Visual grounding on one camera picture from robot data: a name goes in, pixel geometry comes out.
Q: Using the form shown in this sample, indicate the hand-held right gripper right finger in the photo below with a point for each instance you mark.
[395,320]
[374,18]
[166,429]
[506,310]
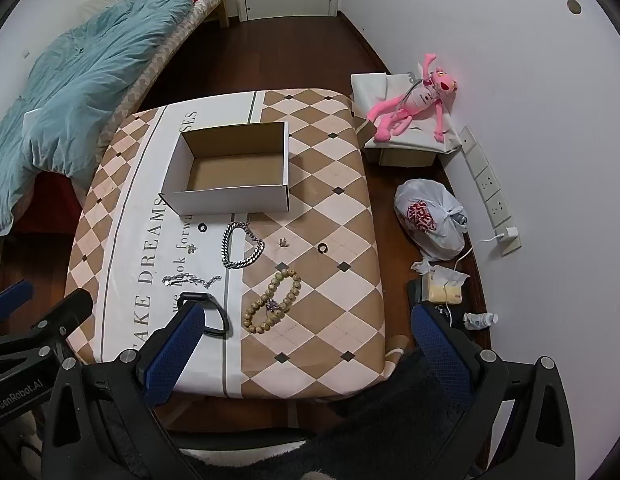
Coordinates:
[439,355]

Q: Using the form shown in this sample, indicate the light blue blanket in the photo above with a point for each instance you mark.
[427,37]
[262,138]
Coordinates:
[90,85]

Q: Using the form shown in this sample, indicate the black smart band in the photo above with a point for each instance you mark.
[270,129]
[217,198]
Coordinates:
[195,296]

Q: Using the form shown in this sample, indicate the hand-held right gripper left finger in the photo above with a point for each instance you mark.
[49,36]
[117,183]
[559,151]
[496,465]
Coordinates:
[170,355]

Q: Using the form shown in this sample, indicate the white charger plug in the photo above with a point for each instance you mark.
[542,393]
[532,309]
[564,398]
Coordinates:
[507,233]

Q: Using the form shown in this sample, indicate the white cloth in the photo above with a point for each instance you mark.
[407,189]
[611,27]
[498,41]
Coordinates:
[370,87]

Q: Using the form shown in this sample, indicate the small white bottle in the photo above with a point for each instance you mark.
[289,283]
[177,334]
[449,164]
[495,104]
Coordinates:
[477,320]

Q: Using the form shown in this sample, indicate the red bed base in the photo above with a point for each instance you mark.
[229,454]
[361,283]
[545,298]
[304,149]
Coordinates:
[45,200]

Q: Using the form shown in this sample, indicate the checkered tablecloth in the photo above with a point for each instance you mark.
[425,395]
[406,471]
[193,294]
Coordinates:
[330,185]

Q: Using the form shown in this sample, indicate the white plastic bag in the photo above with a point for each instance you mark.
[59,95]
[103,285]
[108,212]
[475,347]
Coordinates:
[429,240]

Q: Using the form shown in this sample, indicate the yellow tissue pack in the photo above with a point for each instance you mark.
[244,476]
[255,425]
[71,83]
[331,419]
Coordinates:
[442,292]

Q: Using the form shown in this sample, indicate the white cardboard box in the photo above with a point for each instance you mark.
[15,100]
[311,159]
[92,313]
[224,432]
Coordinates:
[230,200]

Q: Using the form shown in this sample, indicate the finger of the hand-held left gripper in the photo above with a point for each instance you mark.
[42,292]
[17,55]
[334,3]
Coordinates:
[65,312]
[10,300]

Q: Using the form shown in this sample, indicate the wooden bed leg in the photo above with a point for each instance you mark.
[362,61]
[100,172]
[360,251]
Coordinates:
[222,12]

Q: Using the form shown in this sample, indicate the patterned mattress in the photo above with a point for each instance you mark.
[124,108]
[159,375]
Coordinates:
[155,67]

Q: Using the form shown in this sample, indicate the pink plush toy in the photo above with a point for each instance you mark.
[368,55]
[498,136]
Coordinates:
[414,102]

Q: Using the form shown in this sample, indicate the round wall cap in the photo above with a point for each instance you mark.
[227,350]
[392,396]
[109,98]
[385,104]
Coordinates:
[573,6]

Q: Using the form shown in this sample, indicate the white power strip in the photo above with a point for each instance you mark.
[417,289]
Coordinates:
[489,190]

